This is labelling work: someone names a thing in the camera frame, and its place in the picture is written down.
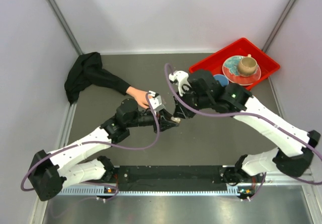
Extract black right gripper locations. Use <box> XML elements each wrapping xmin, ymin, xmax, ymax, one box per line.
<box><xmin>173</xmin><ymin>86</ymin><xmax>212</xmax><ymax>119</ymax></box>

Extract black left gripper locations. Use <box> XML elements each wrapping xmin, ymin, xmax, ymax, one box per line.
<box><xmin>127</xmin><ymin>109</ymin><xmax>179</xmax><ymax>134</ymax></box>

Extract beige nail polish bottle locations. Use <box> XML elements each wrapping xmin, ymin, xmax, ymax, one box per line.
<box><xmin>171</xmin><ymin>116</ymin><xmax>181</xmax><ymax>124</ymax></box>

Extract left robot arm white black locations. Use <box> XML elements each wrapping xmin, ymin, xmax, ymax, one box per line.
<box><xmin>28</xmin><ymin>97</ymin><xmax>180</xmax><ymax>201</ymax></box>

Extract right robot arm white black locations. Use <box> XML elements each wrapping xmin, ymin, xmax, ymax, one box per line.
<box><xmin>168</xmin><ymin>69</ymin><xmax>320</xmax><ymax>183</ymax></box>

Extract mannequin hand with long nails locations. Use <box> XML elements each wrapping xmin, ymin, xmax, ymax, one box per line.
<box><xmin>126</xmin><ymin>86</ymin><xmax>153</xmax><ymax>109</ymax></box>

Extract small blue round lid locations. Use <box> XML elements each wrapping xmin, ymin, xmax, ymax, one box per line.
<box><xmin>213</xmin><ymin>74</ymin><xmax>229</xmax><ymax>87</ymax></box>

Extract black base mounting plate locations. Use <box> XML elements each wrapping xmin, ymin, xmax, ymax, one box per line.
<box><xmin>85</xmin><ymin>165</ymin><xmax>255</xmax><ymax>191</ymax></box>

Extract red and teal plate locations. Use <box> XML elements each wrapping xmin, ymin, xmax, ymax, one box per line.
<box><xmin>222</xmin><ymin>55</ymin><xmax>262</xmax><ymax>86</ymax></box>

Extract beige ceramic cup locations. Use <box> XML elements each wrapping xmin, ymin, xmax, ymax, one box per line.
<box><xmin>237</xmin><ymin>54</ymin><xmax>258</xmax><ymax>77</ymax></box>

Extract black sleeve cloth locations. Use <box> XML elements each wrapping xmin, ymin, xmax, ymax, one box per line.
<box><xmin>64</xmin><ymin>52</ymin><xmax>130</xmax><ymax>104</ymax></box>

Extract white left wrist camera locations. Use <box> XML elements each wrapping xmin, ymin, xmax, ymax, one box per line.
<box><xmin>148</xmin><ymin>91</ymin><xmax>165</xmax><ymax>113</ymax></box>

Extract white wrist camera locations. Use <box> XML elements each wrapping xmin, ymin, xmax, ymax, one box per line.
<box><xmin>148</xmin><ymin>91</ymin><xmax>165</xmax><ymax>113</ymax></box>
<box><xmin>169</xmin><ymin>70</ymin><xmax>191</xmax><ymax>97</ymax></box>

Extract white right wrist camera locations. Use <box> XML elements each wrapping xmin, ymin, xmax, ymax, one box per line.
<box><xmin>169</xmin><ymin>70</ymin><xmax>191</xmax><ymax>97</ymax></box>

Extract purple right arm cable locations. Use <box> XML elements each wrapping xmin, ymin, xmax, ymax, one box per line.
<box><xmin>164</xmin><ymin>63</ymin><xmax>322</xmax><ymax>201</ymax></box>

